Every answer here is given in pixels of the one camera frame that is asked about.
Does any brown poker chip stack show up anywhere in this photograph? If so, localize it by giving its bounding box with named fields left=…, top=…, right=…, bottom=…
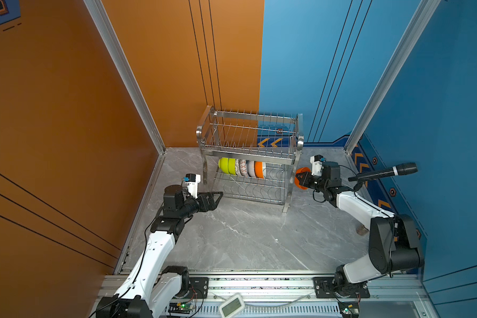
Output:
left=356, top=225, right=369, bottom=236

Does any circuit board right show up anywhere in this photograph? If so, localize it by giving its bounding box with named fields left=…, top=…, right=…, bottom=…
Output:
left=338, top=302, right=360, bottom=318

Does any white maroon patterned bowl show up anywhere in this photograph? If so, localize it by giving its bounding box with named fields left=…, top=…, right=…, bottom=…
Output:
left=235, top=159, right=242, bottom=176

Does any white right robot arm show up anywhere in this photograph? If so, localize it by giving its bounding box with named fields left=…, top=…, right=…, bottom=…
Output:
left=295, top=156, right=425, bottom=298

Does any pink striped ceramic bowl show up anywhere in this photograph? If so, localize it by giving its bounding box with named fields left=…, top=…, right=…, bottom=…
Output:
left=246, top=160, right=257, bottom=178

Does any lime green bowl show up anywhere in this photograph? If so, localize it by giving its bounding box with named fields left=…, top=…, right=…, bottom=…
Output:
left=228, top=158, right=237, bottom=175
left=218, top=158, right=229, bottom=174

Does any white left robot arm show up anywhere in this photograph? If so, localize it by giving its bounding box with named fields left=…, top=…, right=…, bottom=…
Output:
left=90, top=182, right=223, bottom=317

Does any black microphone on stand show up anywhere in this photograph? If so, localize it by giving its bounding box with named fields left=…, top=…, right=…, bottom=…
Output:
left=348, top=162, right=418, bottom=192

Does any white bowl orange outside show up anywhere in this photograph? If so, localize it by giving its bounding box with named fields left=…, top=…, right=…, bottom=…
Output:
left=254, top=161, right=266, bottom=179

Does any stainless steel dish rack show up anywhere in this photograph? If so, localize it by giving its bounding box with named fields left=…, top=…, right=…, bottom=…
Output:
left=196, top=105, right=304, bottom=213

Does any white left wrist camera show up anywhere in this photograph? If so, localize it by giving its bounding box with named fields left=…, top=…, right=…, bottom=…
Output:
left=184, top=174, right=201, bottom=199

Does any white handheld timer device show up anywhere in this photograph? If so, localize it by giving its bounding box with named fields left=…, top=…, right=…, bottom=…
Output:
left=219, top=294, right=246, bottom=318

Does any blue triangle patterned bowl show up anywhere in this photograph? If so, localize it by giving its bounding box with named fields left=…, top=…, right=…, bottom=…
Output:
left=239, top=159, right=249, bottom=177

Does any aluminium corner post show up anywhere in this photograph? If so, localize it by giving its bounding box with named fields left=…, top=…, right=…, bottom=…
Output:
left=83, top=0, right=166, bottom=155
left=344, top=0, right=441, bottom=155

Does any orange plastic bowl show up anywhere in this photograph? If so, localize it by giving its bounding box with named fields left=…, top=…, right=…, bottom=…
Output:
left=295, top=167, right=312, bottom=190

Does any aluminium corner post right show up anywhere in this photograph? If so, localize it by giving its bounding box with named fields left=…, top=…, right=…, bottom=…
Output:
left=344, top=0, right=441, bottom=155

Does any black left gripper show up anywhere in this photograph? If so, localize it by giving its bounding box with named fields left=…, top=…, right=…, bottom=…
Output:
left=178, top=191, right=223, bottom=221

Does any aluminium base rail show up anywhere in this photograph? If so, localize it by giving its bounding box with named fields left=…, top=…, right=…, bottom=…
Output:
left=91, top=272, right=437, bottom=317

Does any aluminium corner post left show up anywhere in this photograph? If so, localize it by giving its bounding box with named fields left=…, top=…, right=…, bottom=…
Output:
left=83, top=0, right=166, bottom=155

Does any green circuit board left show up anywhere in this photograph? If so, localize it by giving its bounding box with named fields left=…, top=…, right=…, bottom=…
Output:
left=167, top=302, right=196, bottom=315

